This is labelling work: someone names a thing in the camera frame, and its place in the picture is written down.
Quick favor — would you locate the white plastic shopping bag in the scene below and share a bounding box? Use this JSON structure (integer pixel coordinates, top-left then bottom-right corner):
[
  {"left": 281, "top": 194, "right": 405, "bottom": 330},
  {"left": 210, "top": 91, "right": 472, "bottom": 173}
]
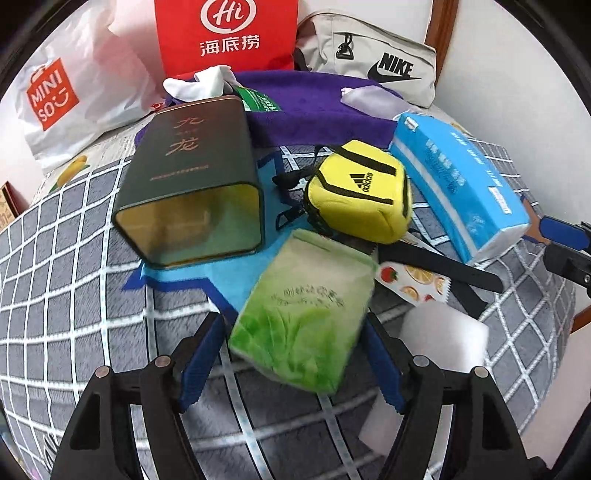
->
[{"left": 14, "top": 0, "right": 167, "bottom": 171}]

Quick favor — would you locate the black strap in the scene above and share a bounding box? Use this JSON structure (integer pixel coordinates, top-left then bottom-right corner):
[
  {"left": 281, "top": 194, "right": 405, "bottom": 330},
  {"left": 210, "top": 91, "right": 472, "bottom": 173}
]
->
[{"left": 379, "top": 240, "right": 502, "bottom": 319}]

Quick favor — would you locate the light green tissue pack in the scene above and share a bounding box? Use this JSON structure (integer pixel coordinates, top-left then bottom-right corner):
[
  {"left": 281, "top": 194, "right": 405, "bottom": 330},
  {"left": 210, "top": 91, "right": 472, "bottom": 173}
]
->
[{"left": 229, "top": 228, "right": 377, "bottom": 394}]

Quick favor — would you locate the clear face mask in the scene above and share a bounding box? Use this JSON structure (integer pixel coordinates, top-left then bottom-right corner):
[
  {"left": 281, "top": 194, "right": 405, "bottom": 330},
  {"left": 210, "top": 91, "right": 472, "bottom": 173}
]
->
[{"left": 341, "top": 84, "right": 403, "bottom": 121}]

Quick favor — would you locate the grey checkered blanket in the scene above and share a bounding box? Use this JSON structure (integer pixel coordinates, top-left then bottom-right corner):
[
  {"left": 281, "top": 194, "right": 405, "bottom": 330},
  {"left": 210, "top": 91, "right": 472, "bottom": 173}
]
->
[{"left": 0, "top": 143, "right": 578, "bottom": 480}]

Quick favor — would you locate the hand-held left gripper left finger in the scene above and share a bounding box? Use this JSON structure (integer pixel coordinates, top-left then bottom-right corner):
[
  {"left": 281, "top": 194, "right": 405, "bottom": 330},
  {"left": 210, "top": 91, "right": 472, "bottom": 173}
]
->
[{"left": 48, "top": 311, "right": 227, "bottom": 480}]

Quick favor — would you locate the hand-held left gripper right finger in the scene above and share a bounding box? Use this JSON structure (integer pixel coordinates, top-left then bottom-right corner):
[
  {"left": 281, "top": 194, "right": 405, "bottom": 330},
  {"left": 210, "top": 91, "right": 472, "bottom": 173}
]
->
[{"left": 365, "top": 311, "right": 543, "bottom": 480}]

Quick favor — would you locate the purple towel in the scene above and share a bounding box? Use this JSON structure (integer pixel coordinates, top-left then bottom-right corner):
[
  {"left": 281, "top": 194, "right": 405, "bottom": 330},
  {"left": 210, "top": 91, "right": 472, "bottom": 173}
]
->
[{"left": 134, "top": 69, "right": 407, "bottom": 148}]

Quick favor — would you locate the dark green tin box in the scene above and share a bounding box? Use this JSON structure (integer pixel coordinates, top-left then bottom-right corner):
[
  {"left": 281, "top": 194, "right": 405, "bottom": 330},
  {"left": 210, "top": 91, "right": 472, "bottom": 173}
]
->
[{"left": 113, "top": 97, "right": 265, "bottom": 269}]

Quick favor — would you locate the yellow zip pouch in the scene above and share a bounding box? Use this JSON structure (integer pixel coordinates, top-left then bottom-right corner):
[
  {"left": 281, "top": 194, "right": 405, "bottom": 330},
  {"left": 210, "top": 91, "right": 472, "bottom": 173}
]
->
[{"left": 272, "top": 140, "right": 414, "bottom": 244}]

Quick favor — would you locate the grey waist bag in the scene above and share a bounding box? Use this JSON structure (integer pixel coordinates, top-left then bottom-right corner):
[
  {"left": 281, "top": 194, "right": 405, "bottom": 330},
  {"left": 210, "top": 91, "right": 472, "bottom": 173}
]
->
[{"left": 295, "top": 13, "right": 437, "bottom": 108}]

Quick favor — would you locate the wooden door frame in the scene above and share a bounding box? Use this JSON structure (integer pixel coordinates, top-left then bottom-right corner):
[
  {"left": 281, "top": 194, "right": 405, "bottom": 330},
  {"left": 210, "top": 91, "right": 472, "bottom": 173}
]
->
[{"left": 425, "top": 0, "right": 458, "bottom": 88}]

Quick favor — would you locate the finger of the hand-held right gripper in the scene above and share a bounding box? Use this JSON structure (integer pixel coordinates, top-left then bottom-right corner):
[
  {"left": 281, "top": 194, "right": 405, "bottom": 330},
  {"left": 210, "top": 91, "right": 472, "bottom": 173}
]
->
[
  {"left": 538, "top": 216, "right": 591, "bottom": 252},
  {"left": 545, "top": 247, "right": 591, "bottom": 298}
]

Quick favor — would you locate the dark green labelled packet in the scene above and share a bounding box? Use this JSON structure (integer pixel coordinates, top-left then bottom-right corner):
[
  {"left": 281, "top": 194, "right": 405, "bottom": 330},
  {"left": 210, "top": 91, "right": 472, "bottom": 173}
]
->
[{"left": 235, "top": 84, "right": 283, "bottom": 114}]

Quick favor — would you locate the white sponge block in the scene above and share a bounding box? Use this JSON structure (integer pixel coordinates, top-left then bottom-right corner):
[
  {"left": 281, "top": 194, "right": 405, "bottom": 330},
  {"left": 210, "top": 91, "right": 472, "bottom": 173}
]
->
[{"left": 358, "top": 305, "right": 490, "bottom": 462}]

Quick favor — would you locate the blue tissue pack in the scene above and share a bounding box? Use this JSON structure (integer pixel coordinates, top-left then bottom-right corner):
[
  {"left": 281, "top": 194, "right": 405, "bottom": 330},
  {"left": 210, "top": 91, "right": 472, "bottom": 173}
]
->
[{"left": 389, "top": 112, "right": 531, "bottom": 265}]

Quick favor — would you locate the red paper bag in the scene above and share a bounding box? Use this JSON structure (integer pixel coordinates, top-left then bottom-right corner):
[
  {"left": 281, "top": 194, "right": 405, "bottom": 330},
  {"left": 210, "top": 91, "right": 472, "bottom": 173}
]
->
[{"left": 154, "top": 0, "right": 300, "bottom": 77}]

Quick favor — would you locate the white glove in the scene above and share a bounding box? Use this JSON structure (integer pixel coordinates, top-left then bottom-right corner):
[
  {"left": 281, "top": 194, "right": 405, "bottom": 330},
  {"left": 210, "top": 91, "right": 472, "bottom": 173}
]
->
[{"left": 163, "top": 66, "right": 237, "bottom": 102}]

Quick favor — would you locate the fruit print packet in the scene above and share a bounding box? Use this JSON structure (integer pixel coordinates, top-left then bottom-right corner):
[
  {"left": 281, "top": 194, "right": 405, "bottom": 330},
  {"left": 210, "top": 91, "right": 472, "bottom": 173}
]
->
[{"left": 376, "top": 261, "right": 451, "bottom": 305}]

